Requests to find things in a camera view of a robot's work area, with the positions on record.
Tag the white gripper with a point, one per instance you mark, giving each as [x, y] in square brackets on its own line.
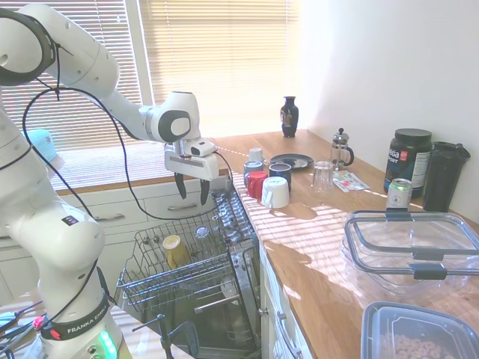
[191, 166]

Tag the yellow ceramic mug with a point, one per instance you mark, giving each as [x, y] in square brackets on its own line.
[177, 252]

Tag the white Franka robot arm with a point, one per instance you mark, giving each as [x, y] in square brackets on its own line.
[75, 60]

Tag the clear glass in rack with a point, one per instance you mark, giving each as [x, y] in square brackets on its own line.
[202, 233]

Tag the blue grey mug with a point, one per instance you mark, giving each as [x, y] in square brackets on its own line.
[251, 170]

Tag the red mug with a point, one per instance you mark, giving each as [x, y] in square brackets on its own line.
[256, 185]

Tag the small pale grey mug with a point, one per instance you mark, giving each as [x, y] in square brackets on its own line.
[256, 154]

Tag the white ceramic mug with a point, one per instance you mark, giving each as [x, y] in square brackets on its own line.
[277, 192]

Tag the navy blue mug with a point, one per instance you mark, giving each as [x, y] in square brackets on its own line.
[280, 174]

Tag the white drawer cabinet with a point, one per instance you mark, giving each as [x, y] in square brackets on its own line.
[149, 194]

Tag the dark blue plate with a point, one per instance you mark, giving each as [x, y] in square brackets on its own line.
[299, 161]

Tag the dark blue floral vase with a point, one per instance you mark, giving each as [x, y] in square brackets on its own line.
[289, 117]

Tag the clear drinking glass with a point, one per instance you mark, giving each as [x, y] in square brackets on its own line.
[323, 177]

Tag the white under-counter cabinet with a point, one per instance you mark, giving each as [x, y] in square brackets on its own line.
[277, 295]

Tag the wide wooden window blind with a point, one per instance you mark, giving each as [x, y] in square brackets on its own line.
[224, 56]

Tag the round metal cabinet knob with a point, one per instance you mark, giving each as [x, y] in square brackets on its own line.
[263, 311]

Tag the open stainless dishwasher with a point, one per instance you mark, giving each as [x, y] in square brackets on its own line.
[224, 331]

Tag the glass French press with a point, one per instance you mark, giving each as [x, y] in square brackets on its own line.
[340, 151]

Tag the green white paper packet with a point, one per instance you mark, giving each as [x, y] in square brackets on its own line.
[344, 175]

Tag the teal baseball cap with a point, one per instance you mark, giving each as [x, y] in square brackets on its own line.
[41, 144]

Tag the red white paper packet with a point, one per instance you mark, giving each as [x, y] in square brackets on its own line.
[351, 185]

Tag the narrow wooden window blind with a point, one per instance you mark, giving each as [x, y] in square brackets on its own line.
[108, 30]

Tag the clear container with grey-rimmed lid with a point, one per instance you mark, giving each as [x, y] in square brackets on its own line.
[374, 280]
[411, 233]

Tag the white green drink can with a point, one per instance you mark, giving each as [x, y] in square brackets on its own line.
[399, 194]

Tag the black protein powder tub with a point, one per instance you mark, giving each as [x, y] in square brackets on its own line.
[406, 164]

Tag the black shaker bottle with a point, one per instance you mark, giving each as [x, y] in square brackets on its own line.
[443, 175]

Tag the grey container with cereal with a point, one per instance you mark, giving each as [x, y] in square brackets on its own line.
[411, 336]

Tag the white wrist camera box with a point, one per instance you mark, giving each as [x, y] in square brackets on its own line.
[202, 147]

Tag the black camera stand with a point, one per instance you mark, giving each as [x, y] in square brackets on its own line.
[164, 336]

